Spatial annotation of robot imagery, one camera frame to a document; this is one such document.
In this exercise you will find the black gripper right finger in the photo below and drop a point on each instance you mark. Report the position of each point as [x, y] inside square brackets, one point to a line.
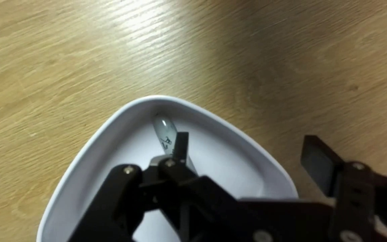
[355, 192]

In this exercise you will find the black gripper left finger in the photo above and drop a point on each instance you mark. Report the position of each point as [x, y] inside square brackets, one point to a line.
[126, 205]

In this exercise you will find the white yellow bowl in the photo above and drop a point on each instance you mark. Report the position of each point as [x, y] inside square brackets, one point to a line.
[113, 147]

